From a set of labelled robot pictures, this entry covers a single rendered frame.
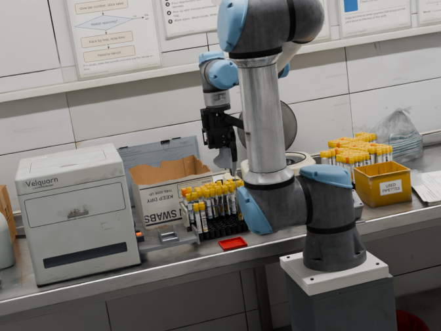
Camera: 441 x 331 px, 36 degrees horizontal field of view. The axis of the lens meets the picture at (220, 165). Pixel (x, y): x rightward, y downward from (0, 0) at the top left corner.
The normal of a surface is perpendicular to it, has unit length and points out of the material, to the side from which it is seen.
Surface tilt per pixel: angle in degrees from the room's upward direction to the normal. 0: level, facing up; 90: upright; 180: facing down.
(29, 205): 90
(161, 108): 90
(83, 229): 90
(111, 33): 93
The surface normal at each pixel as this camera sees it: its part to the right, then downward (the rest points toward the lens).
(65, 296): 0.24, 0.19
